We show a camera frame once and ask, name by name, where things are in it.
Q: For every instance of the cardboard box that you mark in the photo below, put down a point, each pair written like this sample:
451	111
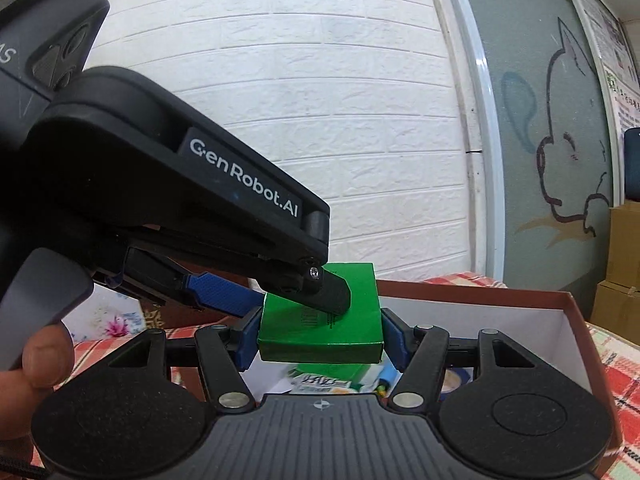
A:
627	240
617	310

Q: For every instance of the white door frame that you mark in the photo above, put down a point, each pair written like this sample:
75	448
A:
485	185

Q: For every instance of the large green box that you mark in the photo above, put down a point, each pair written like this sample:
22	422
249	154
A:
310	340

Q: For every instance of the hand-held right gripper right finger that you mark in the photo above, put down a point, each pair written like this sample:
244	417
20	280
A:
395	342

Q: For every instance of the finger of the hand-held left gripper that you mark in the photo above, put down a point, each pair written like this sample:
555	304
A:
330	295
215	292

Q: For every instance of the brown storage box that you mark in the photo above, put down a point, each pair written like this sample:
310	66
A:
500	310

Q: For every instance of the dark blue container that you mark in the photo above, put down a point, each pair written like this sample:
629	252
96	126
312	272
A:
632	160

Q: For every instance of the wall poster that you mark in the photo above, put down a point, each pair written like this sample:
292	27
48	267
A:
610	35

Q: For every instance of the floral plastic chair cover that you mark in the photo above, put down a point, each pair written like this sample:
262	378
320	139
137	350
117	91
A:
110	327

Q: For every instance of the person's left hand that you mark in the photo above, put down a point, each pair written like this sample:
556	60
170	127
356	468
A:
47	355

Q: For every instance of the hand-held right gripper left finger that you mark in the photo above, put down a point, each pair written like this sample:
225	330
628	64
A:
247	340

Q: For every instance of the blue tape roll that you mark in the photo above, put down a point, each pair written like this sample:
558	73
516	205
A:
462	375

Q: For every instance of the green white packet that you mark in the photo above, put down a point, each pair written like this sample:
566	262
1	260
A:
330	380

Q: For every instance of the red plaid tablecloth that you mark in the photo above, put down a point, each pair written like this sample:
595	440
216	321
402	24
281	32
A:
620	385

